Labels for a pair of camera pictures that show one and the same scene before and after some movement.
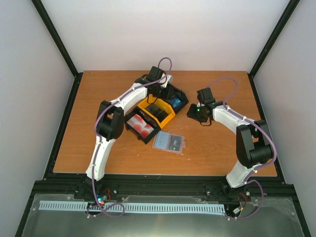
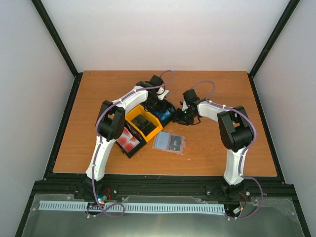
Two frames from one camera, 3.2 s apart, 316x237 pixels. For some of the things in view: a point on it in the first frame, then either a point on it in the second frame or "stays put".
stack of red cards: [139, 124] -> [127, 141]
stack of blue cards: [175, 101] -> [164, 116]
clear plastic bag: [167, 141] stays put
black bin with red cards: [138, 123] -> [135, 133]
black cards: [159, 114] -> [144, 125]
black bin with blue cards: [175, 96] -> [163, 109]
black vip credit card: [175, 143] stays put
